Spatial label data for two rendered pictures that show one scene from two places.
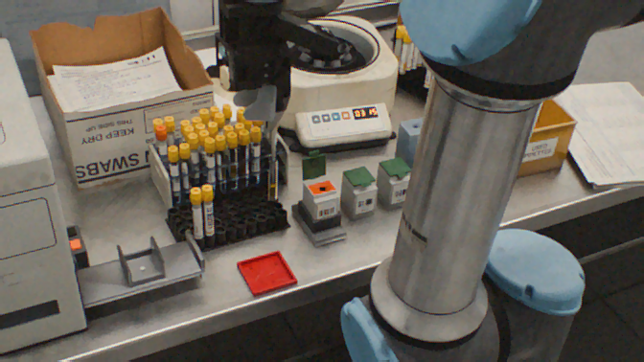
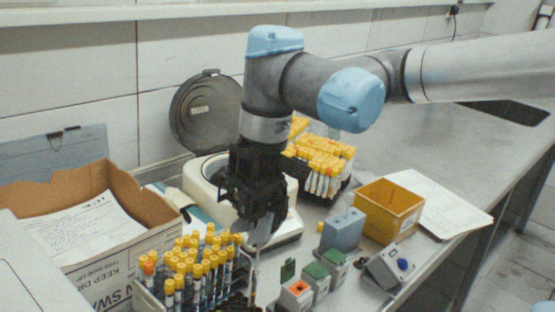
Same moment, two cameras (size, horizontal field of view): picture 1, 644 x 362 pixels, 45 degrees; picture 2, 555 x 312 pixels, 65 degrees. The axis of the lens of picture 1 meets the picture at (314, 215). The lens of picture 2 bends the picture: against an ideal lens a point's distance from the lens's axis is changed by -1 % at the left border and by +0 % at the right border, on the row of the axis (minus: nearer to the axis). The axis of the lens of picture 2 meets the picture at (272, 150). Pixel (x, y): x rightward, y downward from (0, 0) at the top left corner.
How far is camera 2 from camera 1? 0.51 m
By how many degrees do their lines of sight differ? 24
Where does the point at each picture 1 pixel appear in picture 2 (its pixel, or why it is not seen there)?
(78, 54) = (35, 206)
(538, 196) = (417, 256)
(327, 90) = not seen: hidden behind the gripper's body
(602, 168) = (440, 227)
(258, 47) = (264, 181)
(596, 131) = not seen: hidden behind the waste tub
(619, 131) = (430, 200)
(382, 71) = (291, 184)
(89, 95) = (55, 242)
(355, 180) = (315, 274)
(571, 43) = not seen: outside the picture
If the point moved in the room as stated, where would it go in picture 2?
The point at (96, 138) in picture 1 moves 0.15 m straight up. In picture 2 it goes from (85, 285) to (78, 209)
